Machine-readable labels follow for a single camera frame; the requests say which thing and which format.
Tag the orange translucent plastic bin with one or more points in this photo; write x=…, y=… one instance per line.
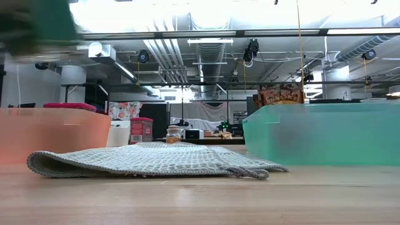
x=53, y=134

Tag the black ceiling-hung camera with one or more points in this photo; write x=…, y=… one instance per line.
x=251, y=50

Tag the corrugated ceiling duct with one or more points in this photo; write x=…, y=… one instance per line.
x=210, y=59
x=365, y=47

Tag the green silicone mat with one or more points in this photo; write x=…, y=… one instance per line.
x=312, y=134

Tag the grey hanging sheet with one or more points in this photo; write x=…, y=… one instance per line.
x=203, y=112

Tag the round black ceiling device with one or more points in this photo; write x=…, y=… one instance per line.
x=143, y=56
x=369, y=54

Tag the grey woven dish cloth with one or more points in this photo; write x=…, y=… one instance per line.
x=150, y=159

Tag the background robot with green lights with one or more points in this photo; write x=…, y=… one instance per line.
x=229, y=128

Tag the glass spice jar cork lid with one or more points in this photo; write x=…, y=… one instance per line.
x=173, y=136

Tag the white plastic bin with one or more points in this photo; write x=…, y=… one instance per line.
x=118, y=136

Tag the white box appliance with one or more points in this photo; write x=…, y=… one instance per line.
x=193, y=134

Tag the black aluminium rig frame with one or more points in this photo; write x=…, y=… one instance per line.
x=200, y=141

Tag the floral cloth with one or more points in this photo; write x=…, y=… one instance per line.
x=123, y=111

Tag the orange spice packet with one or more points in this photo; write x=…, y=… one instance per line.
x=281, y=95

